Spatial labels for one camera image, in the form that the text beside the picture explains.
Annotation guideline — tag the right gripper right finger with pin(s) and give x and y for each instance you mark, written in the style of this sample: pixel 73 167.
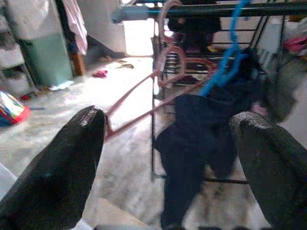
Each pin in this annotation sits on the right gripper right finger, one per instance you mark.
pixel 275 172

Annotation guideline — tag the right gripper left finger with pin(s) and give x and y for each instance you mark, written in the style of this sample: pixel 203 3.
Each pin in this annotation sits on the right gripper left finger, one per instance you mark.
pixel 55 172

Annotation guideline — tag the pink plastic hanger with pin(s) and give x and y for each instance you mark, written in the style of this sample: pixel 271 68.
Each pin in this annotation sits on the pink plastic hanger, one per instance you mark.
pixel 132 92

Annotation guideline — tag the blue plastic hanger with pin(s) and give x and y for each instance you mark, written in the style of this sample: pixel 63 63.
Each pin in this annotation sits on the blue plastic hanger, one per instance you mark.
pixel 232 31

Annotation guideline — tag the blue tape strip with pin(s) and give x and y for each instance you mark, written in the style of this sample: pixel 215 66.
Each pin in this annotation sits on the blue tape strip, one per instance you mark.
pixel 38 108

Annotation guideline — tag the dark navy garment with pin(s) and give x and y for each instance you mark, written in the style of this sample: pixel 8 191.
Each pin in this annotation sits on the dark navy garment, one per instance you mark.
pixel 199 134

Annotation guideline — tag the white paper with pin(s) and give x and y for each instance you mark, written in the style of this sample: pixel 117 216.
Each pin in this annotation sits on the white paper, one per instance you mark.
pixel 61 85

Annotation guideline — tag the red cloth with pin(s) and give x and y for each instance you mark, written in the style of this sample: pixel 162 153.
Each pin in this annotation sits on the red cloth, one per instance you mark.
pixel 100 73

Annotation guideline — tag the green bin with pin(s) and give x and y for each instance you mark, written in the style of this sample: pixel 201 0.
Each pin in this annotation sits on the green bin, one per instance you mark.
pixel 48 60

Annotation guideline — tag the white storage drawers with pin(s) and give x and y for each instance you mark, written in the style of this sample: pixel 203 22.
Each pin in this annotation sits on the white storage drawers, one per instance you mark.
pixel 12 57

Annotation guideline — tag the pink hanging garment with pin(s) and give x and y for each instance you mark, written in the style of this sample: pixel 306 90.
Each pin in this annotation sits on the pink hanging garment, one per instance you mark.
pixel 76 26

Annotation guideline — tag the white plastic bag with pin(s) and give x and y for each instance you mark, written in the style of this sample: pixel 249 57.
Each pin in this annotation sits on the white plastic bag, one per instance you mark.
pixel 33 16

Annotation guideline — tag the black metal clothes rack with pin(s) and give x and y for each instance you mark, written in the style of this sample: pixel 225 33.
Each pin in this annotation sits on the black metal clothes rack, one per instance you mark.
pixel 263 9

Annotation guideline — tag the brown wooden post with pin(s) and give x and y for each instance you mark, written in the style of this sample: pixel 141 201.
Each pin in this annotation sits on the brown wooden post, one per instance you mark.
pixel 78 63

